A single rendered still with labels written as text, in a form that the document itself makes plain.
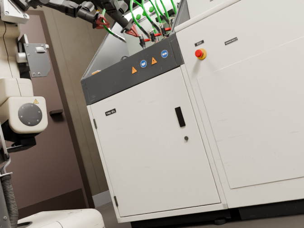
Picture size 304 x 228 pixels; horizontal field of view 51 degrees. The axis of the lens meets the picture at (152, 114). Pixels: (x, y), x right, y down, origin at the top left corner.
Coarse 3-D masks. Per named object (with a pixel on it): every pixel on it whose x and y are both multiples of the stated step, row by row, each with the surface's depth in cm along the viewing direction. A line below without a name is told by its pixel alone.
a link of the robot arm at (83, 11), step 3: (81, 9) 195; (84, 9) 196; (87, 9) 198; (78, 12) 194; (81, 12) 194; (84, 12) 194; (78, 15) 195; (81, 15) 195; (84, 15) 194; (81, 18) 196; (84, 18) 195
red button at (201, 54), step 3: (201, 48) 150; (195, 51) 148; (198, 51) 147; (201, 51) 147; (204, 51) 150; (195, 54) 148; (198, 54) 147; (201, 54) 147; (204, 54) 150; (198, 57) 151; (201, 57) 151; (204, 57) 150
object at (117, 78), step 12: (156, 48) 164; (168, 48) 160; (132, 60) 173; (168, 60) 161; (108, 72) 183; (120, 72) 178; (144, 72) 169; (156, 72) 165; (96, 84) 188; (108, 84) 183; (120, 84) 178; (132, 84) 174; (96, 96) 189; (108, 96) 184
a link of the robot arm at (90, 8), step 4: (72, 4) 194; (76, 4) 195; (80, 4) 198; (84, 4) 200; (88, 4) 199; (92, 4) 200; (76, 8) 193; (80, 8) 199; (88, 8) 197; (92, 8) 200; (76, 12) 196; (76, 16) 199
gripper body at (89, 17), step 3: (87, 12) 195; (96, 12) 193; (87, 15) 194; (90, 15) 194; (93, 15) 194; (87, 18) 195; (90, 18) 194; (93, 18) 191; (90, 21) 195; (93, 21) 194; (93, 27) 199
